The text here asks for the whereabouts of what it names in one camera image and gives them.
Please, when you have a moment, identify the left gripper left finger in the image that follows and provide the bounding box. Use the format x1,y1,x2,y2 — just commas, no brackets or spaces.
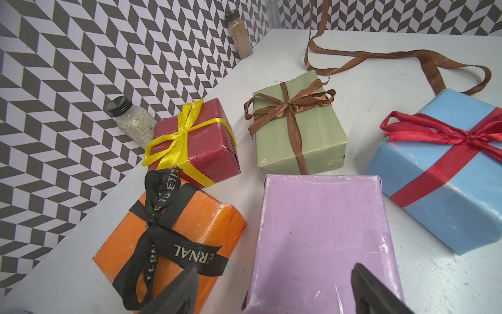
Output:
140,264,199,314

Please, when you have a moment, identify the brown ribbon of purple box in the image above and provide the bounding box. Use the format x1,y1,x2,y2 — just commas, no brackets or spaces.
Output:
304,1,470,95

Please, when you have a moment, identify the maroon gift box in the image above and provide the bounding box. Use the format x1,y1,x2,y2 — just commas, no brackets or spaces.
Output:
146,97,242,188

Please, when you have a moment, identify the orange gift box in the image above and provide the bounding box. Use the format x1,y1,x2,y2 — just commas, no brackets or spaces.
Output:
93,173,247,313

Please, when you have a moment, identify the black printed ribbon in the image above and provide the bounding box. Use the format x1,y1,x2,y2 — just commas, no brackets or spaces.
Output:
112,169,228,311

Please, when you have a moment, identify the purple gift box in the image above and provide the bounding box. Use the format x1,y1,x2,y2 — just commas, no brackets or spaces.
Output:
243,175,403,313

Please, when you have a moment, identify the red ribbon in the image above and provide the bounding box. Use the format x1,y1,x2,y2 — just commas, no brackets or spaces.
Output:
379,106,502,208

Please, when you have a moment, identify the brown ribbon on green box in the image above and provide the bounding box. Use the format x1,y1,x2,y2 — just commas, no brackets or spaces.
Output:
244,79,336,175

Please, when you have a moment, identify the blue gift box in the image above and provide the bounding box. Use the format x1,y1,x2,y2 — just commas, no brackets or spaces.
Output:
366,89,501,255

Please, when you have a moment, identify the yellow ribbon on maroon box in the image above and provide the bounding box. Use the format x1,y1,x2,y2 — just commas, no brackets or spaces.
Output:
141,99,238,188

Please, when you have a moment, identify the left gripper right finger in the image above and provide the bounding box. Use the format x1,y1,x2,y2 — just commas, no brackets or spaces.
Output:
351,263,414,314

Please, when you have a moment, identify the white spice shaker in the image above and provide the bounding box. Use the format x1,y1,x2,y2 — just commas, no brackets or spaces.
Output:
105,96,156,149

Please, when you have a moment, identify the brown spice shaker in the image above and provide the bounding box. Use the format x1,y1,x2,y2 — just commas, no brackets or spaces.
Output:
225,9,252,59

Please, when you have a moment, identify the green gift box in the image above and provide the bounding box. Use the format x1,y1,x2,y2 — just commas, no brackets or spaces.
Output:
248,71,347,175

